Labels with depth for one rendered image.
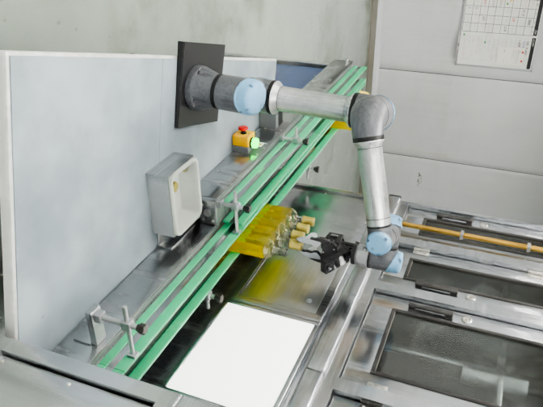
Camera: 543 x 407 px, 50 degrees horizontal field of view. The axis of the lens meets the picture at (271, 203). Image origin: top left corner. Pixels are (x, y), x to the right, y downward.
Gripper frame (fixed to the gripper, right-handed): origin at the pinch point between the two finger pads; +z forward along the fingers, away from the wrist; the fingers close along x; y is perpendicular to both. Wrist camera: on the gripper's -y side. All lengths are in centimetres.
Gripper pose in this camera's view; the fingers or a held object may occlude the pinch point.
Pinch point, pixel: (299, 245)
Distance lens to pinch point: 204.2
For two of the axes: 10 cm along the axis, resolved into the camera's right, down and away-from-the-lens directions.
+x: -0.1, -8.7, -4.9
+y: 3.8, -4.6, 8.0
